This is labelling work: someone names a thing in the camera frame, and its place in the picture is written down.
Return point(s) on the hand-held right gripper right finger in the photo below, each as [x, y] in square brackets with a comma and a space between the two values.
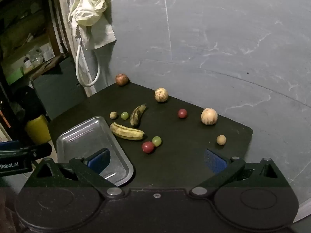
[215, 161]

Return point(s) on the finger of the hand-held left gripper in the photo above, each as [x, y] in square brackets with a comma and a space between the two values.
[8, 145]
[36, 150]

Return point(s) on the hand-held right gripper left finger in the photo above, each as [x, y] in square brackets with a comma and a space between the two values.
[98, 161]

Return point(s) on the brown longan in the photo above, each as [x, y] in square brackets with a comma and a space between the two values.
[113, 115]
[221, 140]

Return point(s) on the metal tray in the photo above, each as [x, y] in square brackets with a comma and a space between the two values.
[82, 138]

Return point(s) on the yellow banana with sticker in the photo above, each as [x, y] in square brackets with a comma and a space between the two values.
[126, 133]

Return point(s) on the pale pepino melon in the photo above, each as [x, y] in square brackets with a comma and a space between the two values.
[209, 116]

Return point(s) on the red cherry tomato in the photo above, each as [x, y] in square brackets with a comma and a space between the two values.
[148, 147]
[182, 113]

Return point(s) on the green grape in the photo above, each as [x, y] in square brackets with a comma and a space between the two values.
[125, 115]
[156, 141]

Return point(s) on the dark spotted banana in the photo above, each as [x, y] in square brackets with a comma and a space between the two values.
[136, 116]

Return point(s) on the heavily striped pepino melon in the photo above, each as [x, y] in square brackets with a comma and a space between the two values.
[161, 95]

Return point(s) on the yellow plastic container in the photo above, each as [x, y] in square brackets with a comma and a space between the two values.
[37, 129]

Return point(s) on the black bag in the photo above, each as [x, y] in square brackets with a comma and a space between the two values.
[29, 99]

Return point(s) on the dark grey cabinet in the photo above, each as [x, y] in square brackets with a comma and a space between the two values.
[60, 87]

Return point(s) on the green panel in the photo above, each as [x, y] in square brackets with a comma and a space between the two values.
[13, 74]

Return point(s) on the small glass bottle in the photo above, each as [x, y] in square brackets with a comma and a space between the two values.
[28, 63]

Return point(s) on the brownish red apple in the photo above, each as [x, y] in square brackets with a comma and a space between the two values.
[121, 79]

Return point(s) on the wooden shelf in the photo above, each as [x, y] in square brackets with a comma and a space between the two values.
[48, 64]

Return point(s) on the white towel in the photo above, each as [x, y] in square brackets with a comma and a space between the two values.
[104, 34]

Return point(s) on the cream crumpled cloth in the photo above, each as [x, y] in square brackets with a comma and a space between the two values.
[88, 7]

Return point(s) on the white painted door frame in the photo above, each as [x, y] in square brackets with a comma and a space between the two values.
[73, 43]

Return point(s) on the brown wooden post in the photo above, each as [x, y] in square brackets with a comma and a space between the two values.
[57, 29]

